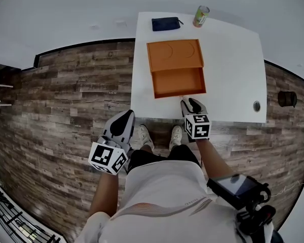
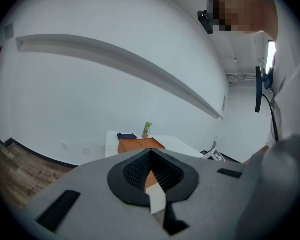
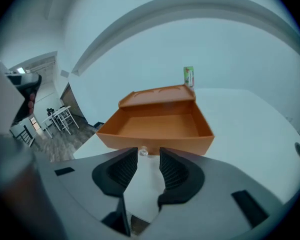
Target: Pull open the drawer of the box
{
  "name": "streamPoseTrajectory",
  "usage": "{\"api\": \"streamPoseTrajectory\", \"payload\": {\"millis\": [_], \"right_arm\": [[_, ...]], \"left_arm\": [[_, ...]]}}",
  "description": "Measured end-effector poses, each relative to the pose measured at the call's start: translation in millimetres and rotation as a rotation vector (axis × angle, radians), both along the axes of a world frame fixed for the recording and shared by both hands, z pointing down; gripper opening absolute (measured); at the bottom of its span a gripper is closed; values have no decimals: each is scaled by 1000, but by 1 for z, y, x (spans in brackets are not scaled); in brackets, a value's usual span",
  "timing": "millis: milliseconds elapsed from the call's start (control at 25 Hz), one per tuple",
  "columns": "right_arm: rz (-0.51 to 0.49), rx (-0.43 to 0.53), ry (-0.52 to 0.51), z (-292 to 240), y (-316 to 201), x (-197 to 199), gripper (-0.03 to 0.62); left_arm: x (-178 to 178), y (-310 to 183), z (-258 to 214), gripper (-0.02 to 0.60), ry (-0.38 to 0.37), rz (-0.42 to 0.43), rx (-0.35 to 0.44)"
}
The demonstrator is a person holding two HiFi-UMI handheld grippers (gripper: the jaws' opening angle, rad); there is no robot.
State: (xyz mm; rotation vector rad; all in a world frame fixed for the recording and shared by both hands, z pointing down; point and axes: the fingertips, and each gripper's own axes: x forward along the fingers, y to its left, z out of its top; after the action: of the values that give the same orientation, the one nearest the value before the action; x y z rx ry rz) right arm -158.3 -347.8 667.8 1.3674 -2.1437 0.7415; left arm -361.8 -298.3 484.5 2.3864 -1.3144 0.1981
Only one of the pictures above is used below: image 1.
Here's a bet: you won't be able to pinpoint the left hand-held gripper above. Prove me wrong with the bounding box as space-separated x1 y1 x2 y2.
88 109 136 176

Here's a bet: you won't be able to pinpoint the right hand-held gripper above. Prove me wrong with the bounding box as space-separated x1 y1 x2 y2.
180 98 212 140

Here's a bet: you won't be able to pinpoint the orange cardboard box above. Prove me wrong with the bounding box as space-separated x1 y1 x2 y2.
150 66 207 100

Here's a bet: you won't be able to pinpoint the person's right forearm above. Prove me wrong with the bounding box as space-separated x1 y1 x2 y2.
195 138 235 181

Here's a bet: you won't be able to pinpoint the person's left forearm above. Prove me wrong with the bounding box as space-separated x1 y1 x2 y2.
88 172 120 216

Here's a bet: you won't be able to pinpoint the white sneaker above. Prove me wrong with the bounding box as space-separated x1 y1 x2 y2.
169 125 183 151
137 124 155 150

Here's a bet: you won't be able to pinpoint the person's black shorts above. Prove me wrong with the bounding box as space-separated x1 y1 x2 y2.
126 144 202 175

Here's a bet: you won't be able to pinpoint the person's white shirt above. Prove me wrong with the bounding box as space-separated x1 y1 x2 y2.
74 159 274 243

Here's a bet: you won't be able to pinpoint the dark blue zip pouch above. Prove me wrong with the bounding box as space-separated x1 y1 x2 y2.
151 16 184 32

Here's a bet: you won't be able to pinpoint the green label drink can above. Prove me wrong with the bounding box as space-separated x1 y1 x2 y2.
192 5 210 28

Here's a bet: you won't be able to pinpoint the dark cylindrical bin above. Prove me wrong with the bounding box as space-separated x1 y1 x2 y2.
278 91 298 108

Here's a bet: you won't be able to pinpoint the black metal railing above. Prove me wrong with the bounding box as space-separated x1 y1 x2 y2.
0 178 63 243

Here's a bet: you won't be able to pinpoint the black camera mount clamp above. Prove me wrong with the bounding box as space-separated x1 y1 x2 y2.
236 182 277 237

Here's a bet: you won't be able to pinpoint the white frame side table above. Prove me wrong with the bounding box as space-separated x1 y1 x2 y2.
0 83 14 139

